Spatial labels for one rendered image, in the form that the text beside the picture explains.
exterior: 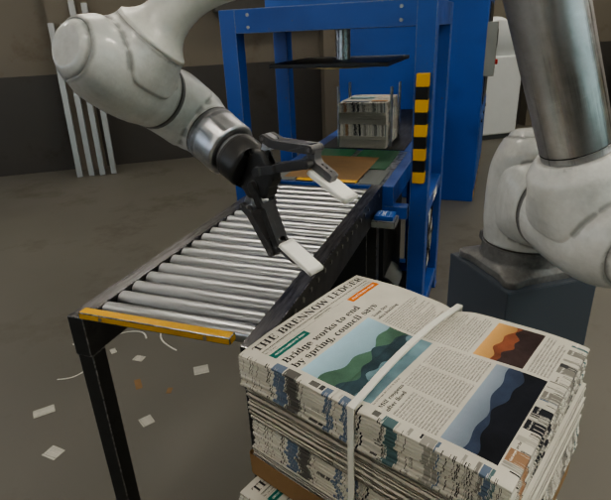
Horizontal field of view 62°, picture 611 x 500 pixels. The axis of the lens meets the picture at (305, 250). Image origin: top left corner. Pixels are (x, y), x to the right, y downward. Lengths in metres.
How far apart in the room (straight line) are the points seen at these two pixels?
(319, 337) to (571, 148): 0.43
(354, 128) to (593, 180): 2.39
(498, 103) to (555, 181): 6.55
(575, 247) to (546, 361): 0.18
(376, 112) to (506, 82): 4.45
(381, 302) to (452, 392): 0.22
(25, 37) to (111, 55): 6.16
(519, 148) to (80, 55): 0.71
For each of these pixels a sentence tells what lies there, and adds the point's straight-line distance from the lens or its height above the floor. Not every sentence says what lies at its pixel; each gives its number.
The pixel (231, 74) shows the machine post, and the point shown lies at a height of 1.28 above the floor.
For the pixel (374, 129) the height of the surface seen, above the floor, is 0.91.
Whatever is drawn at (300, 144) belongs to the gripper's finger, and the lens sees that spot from 0.70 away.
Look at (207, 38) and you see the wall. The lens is 6.77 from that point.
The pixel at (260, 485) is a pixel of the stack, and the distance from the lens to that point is 0.86.
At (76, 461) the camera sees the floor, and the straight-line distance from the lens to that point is 2.26.
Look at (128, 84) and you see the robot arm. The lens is 0.72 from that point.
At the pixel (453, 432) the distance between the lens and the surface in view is 0.60.
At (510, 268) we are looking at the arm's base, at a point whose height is 1.02.
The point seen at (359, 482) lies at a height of 0.94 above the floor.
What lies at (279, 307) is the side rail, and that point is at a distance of 1.34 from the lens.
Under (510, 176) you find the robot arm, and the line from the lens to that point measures 0.99.
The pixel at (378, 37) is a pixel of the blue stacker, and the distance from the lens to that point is 4.63.
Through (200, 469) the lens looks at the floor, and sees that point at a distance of 2.07.
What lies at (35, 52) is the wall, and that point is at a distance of 6.85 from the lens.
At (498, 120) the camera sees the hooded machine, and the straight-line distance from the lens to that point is 7.40.
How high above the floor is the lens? 1.46
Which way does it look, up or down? 23 degrees down
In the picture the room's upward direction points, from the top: 3 degrees counter-clockwise
